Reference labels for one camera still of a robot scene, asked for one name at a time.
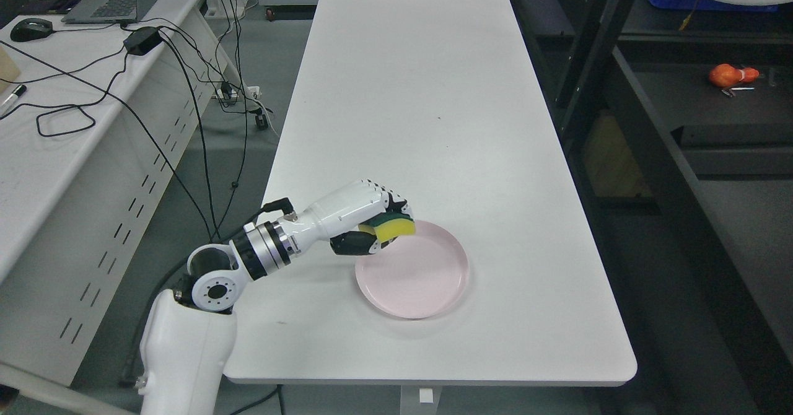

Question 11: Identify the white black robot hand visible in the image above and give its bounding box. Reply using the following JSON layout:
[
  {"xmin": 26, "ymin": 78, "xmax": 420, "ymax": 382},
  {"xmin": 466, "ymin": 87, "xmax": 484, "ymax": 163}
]
[{"xmin": 281, "ymin": 180, "xmax": 413, "ymax": 255}]

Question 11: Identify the green yellow sponge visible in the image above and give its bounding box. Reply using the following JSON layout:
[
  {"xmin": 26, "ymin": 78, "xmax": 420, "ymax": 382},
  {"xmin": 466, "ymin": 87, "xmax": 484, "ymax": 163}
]
[{"xmin": 357, "ymin": 212, "xmax": 416, "ymax": 244}]

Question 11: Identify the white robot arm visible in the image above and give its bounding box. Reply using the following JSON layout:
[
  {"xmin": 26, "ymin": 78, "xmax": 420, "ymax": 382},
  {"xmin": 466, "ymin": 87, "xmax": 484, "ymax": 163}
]
[{"xmin": 136, "ymin": 198, "xmax": 296, "ymax": 414}]

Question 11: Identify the black metal shelf rack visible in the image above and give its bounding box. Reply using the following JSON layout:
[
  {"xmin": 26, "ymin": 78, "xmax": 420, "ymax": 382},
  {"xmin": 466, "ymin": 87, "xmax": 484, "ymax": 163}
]
[{"xmin": 513, "ymin": 0, "xmax": 791, "ymax": 414}]

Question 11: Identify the pink round plate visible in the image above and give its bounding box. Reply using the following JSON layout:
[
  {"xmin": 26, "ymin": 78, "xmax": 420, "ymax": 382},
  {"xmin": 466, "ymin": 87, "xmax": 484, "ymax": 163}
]
[{"xmin": 355, "ymin": 221, "xmax": 470, "ymax": 320}]

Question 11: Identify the white power strip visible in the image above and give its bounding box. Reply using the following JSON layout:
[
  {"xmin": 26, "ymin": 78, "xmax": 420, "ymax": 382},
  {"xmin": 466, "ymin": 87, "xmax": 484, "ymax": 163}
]
[{"xmin": 212, "ymin": 81, "xmax": 273, "ymax": 130}]

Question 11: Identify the white work table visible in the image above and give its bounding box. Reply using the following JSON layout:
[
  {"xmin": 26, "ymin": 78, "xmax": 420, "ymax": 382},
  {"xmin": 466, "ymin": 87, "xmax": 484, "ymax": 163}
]
[{"xmin": 226, "ymin": 0, "xmax": 637, "ymax": 414}]

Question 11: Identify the white side desk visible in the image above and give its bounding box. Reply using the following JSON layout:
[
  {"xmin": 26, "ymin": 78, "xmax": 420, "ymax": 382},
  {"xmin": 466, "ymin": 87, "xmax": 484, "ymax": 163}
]
[{"xmin": 2, "ymin": 0, "xmax": 238, "ymax": 414}]

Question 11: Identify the black power adapter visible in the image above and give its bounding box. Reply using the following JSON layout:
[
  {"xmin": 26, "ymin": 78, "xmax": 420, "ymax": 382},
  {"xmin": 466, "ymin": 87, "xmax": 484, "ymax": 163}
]
[{"xmin": 123, "ymin": 27, "xmax": 162, "ymax": 56}]

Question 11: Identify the black marker pen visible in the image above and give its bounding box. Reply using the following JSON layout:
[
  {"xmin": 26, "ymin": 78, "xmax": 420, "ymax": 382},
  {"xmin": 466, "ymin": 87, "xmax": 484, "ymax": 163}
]
[{"xmin": 1, "ymin": 84, "xmax": 27, "ymax": 108}]

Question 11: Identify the black computer mouse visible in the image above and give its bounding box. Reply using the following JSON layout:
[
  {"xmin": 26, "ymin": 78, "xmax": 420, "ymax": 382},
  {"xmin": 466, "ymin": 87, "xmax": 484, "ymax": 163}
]
[{"xmin": 9, "ymin": 17, "xmax": 55, "ymax": 43}]

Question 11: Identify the blue plastic bin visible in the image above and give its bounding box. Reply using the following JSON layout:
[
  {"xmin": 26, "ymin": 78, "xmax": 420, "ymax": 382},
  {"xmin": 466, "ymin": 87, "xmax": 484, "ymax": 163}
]
[{"xmin": 648, "ymin": 0, "xmax": 779, "ymax": 12}]

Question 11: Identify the orange toy object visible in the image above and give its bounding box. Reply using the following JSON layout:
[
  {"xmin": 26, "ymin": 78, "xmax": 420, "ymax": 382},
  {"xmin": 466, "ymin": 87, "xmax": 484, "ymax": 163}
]
[{"xmin": 708, "ymin": 63, "xmax": 761, "ymax": 89}]

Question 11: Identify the black looped cable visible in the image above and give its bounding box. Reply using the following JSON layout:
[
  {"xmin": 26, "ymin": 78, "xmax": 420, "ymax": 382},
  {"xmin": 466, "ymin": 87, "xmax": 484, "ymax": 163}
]
[{"xmin": 0, "ymin": 40, "xmax": 131, "ymax": 139}]

